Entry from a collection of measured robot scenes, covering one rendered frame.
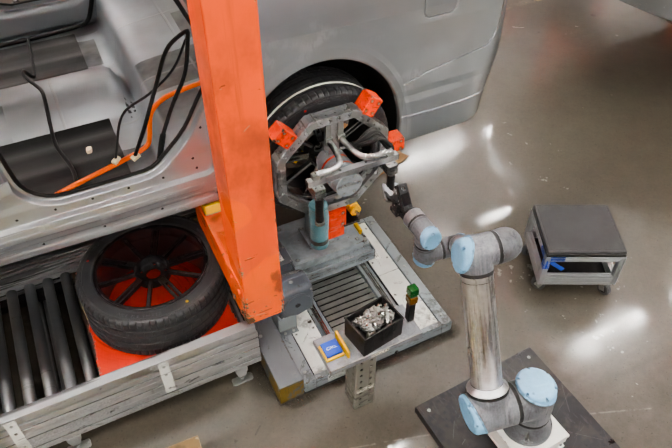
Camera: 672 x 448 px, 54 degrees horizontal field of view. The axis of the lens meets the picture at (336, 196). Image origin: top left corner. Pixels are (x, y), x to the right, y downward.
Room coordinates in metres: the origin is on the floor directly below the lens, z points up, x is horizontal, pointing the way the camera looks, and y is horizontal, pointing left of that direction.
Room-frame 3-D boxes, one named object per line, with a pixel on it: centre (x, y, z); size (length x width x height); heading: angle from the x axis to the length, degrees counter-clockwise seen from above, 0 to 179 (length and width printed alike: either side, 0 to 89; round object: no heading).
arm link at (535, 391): (1.28, -0.71, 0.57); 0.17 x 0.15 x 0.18; 106
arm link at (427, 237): (1.89, -0.36, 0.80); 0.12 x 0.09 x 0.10; 26
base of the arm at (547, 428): (1.28, -0.73, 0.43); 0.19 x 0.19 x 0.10
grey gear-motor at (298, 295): (2.08, 0.27, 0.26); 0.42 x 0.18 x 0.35; 26
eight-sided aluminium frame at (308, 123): (2.28, 0.02, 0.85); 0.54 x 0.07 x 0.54; 116
